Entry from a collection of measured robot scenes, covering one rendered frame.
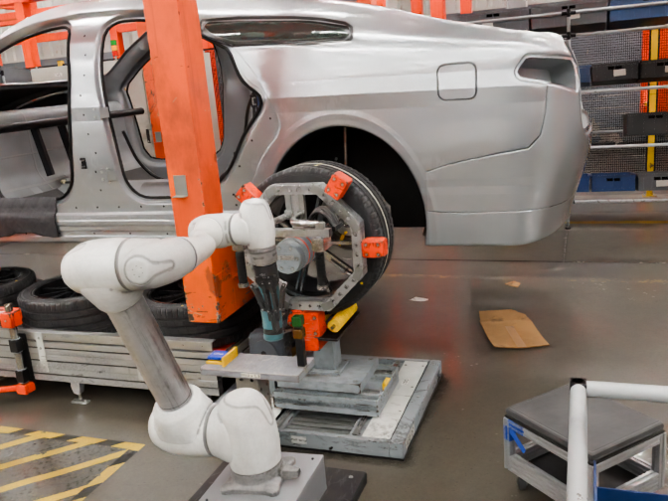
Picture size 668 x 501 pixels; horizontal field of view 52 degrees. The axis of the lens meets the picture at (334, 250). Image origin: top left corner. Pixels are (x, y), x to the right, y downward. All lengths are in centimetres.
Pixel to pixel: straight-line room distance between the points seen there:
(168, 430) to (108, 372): 160
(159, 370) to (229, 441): 29
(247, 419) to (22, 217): 261
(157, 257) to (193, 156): 132
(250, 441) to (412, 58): 181
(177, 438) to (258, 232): 66
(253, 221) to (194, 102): 91
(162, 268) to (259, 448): 64
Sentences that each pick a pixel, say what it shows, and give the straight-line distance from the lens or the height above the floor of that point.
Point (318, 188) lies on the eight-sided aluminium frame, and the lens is 274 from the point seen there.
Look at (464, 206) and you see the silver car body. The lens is 309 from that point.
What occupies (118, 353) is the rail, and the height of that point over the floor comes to 30.
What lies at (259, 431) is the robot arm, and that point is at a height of 59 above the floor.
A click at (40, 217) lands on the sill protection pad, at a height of 90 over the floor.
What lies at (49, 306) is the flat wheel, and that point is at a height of 49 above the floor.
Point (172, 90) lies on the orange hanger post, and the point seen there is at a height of 153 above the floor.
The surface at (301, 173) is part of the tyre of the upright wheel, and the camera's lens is 285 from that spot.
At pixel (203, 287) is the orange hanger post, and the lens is 304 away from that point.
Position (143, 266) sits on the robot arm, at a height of 115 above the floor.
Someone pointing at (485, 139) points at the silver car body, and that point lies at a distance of 303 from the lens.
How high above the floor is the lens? 154
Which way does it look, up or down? 14 degrees down
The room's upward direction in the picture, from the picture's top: 5 degrees counter-clockwise
